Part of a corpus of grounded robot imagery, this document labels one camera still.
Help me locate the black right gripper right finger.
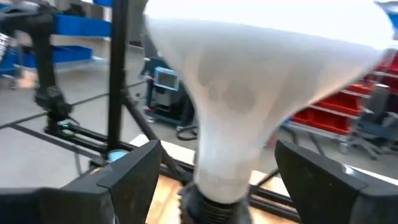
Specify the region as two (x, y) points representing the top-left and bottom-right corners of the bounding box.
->
(275, 140), (398, 224)

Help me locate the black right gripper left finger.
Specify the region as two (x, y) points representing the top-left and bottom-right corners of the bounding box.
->
(0, 139), (162, 224)

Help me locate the white lightbulb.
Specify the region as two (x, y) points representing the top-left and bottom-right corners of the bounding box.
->
(143, 0), (395, 205)

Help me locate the small blue round cap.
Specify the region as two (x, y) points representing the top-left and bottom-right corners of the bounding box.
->
(108, 149), (129, 163)

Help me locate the dark office chair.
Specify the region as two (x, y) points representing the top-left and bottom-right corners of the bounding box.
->
(340, 83), (398, 161)

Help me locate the red bin shelf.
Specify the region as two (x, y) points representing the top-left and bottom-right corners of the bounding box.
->
(279, 52), (398, 147)

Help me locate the cart with blue screen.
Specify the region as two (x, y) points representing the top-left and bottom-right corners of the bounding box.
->
(143, 57), (195, 127)

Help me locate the blue bin shelf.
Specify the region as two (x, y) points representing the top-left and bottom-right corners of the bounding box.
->
(0, 0), (113, 78)

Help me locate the black aluminium table frame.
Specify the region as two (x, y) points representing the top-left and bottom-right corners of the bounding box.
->
(43, 0), (304, 223)

